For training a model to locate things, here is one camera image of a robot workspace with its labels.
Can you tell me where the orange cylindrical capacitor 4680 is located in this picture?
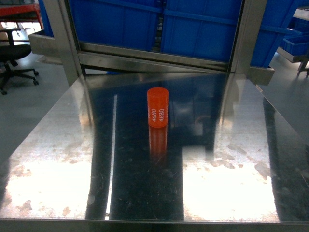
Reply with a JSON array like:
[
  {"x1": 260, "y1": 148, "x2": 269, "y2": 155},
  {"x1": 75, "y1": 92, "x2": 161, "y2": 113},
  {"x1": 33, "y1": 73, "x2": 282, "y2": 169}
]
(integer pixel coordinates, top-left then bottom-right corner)
[{"x1": 147, "y1": 87, "x2": 169, "y2": 128}]

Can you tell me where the blue plastic bin left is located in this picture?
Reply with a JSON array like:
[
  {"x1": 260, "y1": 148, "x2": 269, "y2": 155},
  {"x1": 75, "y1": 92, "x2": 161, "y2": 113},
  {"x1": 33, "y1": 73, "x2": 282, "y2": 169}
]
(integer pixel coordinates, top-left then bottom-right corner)
[{"x1": 69, "y1": 0, "x2": 162, "y2": 51}]

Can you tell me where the blue plastic bin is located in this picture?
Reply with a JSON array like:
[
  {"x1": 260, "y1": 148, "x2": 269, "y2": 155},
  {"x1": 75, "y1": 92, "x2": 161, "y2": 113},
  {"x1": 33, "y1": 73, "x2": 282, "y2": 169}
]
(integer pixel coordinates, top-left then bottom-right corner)
[
  {"x1": 161, "y1": 0, "x2": 242, "y2": 62},
  {"x1": 69, "y1": 0, "x2": 162, "y2": 51}
]

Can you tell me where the blue plastic bin right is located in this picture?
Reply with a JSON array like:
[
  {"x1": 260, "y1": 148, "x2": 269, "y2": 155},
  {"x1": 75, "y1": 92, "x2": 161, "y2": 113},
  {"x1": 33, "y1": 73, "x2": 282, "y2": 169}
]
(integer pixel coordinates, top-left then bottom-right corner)
[{"x1": 161, "y1": 0, "x2": 242, "y2": 62}]

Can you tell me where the black office chair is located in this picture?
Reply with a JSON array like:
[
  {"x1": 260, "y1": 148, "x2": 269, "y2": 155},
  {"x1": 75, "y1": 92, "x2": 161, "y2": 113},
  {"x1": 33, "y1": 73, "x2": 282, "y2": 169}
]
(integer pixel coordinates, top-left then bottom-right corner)
[{"x1": 0, "y1": 28, "x2": 39, "y2": 95}]

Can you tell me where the small blue bin far right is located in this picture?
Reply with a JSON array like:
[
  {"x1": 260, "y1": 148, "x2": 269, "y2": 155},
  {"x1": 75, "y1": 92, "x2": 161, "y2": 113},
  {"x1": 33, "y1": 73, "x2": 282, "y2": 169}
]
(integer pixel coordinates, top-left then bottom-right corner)
[{"x1": 281, "y1": 35, "x2": 309, "y2": 56}]

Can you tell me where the stainless steel rack frame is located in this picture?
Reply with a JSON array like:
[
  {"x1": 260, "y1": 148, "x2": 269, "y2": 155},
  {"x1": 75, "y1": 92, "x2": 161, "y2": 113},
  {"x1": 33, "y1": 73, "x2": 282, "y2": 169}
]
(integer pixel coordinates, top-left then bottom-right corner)
[{"x1": 29, "y1": 0, "x2": 274, "y2": 85}]

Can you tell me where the red metal table frame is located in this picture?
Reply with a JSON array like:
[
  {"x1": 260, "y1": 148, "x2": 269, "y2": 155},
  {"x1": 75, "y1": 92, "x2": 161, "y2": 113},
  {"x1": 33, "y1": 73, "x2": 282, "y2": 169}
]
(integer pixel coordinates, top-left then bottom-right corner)
[{"x1": 0, "y1": 0, "x2": 44, "y2": 29}]

